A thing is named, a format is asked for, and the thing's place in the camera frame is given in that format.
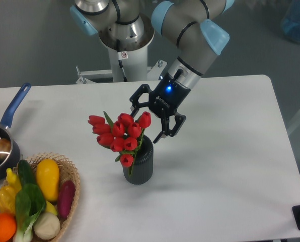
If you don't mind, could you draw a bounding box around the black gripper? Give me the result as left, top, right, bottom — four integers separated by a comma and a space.
129, 68, 192, 144

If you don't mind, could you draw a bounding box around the red tulip bouquet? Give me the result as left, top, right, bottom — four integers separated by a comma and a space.
88, 111, 152, 176

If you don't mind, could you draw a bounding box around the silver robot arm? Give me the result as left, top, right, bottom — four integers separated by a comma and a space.
70, 1, 233, 138

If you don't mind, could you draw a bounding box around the dark grey ribbed vase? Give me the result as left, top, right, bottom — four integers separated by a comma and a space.
123, 135, 154, 185

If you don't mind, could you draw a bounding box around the purple eggplant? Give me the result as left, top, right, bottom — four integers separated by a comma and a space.
57, 180, 76, 219

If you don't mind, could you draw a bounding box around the yellow squash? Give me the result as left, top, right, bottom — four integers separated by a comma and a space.
36, 159, 60, 202

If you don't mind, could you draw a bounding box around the small yellow lemon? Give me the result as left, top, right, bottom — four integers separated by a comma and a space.
45, 201, 58, 216

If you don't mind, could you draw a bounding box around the green cucumber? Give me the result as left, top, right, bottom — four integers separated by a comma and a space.
18, 159, 37, 187

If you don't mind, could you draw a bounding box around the blue translucent container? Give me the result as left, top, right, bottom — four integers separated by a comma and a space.
280, 1, 300, 43

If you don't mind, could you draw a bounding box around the green bok choy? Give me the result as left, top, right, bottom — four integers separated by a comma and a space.
13, 184, 46, 241

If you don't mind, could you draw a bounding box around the beige round bun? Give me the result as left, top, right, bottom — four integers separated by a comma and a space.
34, 212, 60, 240

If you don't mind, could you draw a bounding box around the brown bread roll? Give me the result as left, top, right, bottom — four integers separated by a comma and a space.
0, 138, 11, 160

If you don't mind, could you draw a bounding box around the yellow bell pepper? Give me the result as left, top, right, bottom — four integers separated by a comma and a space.
0, 186, 16, 215

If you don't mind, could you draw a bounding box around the orange fruit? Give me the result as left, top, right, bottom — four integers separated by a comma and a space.
0, 213, 17, 242

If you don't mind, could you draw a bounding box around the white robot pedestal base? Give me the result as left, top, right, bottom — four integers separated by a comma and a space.
76, 13, 168, 85

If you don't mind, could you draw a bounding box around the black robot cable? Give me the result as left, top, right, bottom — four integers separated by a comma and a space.
115, 39, 128, 83

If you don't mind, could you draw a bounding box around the blue handled saucepan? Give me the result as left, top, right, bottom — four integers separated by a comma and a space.
0, 83, 31, 180

